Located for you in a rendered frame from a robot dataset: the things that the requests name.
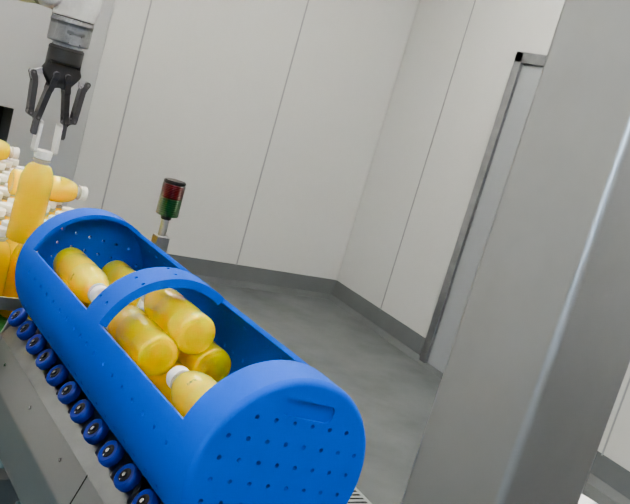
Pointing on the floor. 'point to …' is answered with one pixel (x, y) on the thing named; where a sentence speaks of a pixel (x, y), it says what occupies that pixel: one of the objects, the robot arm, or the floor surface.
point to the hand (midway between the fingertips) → (46, 137)
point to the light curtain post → (554, 279)
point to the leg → (1, 489)
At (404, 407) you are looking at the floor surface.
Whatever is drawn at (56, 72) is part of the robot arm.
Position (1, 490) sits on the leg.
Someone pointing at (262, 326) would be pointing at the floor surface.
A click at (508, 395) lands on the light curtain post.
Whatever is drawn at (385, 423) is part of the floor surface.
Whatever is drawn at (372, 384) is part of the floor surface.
